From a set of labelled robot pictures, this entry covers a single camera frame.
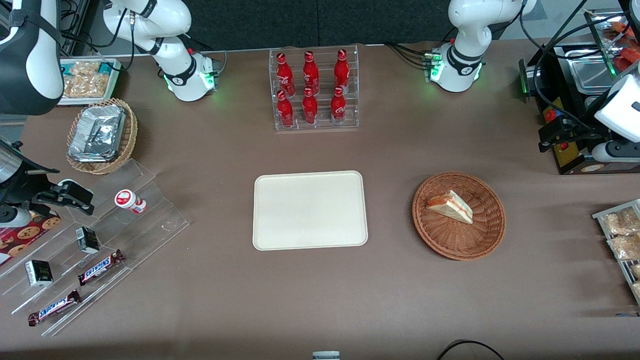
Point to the cream plastic tray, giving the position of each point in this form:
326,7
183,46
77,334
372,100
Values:
310,210

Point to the clear acrylic bottle rack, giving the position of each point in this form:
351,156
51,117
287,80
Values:
322,126

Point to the white snack tray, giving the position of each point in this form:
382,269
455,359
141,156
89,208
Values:
114,75

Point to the red cookie box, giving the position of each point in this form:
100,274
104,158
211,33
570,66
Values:
25,235

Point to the white red-capped yogurt bottle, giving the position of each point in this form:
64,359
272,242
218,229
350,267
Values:
127,200

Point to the light wicker basket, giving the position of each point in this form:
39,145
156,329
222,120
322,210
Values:
131,135

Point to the red cola bottle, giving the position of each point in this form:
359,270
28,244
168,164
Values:
311,75
342,72
285,112
285,75
338,109
310,110

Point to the small black carton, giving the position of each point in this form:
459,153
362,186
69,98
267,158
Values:
39,273
88,240

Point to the steel pan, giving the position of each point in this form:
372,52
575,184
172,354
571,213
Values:
592,72

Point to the clear acrylic stepped display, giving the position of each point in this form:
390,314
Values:
150,235

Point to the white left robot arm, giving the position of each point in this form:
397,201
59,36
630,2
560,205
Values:
462,30

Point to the triangular sandwich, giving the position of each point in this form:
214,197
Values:
452,207

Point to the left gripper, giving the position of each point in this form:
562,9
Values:
582,131

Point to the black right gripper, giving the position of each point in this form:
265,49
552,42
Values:
20,186

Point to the clear bagged pastry pack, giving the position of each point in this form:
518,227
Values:
636,271
625,247
620,222
637,289

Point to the small blue object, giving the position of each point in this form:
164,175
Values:
629,315

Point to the brown wicker basket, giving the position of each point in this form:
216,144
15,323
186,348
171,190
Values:
450,240

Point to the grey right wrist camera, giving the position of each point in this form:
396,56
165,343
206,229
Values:
12,217

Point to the brown Snickers bar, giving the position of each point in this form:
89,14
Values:
100,268
54,307

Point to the grey device at table edge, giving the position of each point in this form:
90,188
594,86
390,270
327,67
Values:
326,356

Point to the black food warmer cabinet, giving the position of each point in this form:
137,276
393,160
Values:
575,107

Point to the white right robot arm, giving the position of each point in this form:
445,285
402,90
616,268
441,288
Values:
175,20

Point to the clear bagged snack pack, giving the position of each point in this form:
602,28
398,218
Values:
86,86
85,68

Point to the stack of foil trays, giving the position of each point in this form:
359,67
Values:
97,132

